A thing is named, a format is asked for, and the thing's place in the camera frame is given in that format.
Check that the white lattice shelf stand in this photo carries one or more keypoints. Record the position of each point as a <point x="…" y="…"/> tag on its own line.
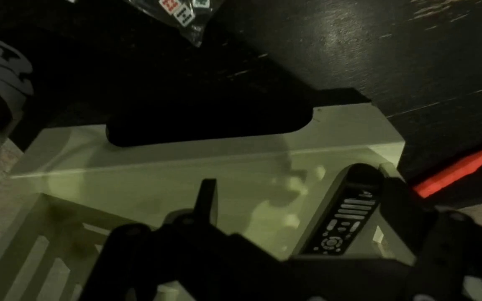
<point x="196" y="160"/>

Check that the black remote with buttons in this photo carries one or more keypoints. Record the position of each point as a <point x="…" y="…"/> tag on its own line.
<point x="343" y="214"/>

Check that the clear printed plastic packet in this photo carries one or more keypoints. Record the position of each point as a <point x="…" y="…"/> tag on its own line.
<point x="183" y="13"/>

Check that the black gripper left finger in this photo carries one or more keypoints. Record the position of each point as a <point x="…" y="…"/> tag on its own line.
<point x="205" y="197"/>

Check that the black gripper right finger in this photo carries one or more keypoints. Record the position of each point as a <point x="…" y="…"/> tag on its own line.
<point x="414" y="222"/>

